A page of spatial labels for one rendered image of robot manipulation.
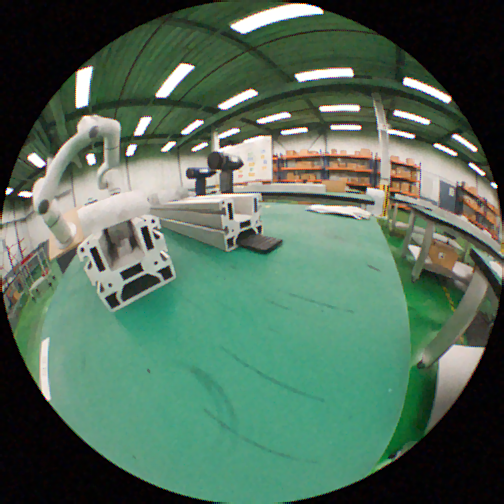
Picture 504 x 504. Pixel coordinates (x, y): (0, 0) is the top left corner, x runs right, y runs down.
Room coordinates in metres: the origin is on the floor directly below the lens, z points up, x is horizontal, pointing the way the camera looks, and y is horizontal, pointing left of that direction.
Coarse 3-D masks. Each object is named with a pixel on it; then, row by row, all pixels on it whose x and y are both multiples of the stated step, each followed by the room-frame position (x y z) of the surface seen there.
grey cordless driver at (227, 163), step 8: (216, 152) 0.46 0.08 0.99; (224, 152) 0.49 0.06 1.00; (208, 160) 0.47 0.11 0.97; (216, 160) 0.45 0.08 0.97; (224, 160) 0.46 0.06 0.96; (232, 160) 0.50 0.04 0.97; (240, 160) 0.56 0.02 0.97; (216, 168) 0.46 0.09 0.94; (224, 168) 0.49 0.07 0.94; (232, 168) 0.52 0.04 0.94; (240, 168) 0.57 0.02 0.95; (224, 176) 0.49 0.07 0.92; (232, 176) 0.52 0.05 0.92; (224, 184) 0.48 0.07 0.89; (232, 184) 0.51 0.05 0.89; (224, 192) 0.48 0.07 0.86; (232, 192) 0.51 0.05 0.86
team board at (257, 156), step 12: (240, 144) 3.87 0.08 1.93; (252, 144) 3.63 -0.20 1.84; (264, 144) 3.42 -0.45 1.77; (240, 156) 3.89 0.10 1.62; (252, 156) 3.65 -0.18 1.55; (264, 156) 3.43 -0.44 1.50; (252, 168) 3.66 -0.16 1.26; (264, 168) 3.44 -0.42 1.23; (240, 180) 3.93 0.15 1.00; (252, 180) 3.67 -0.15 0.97; (264, 180) 3.45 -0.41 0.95
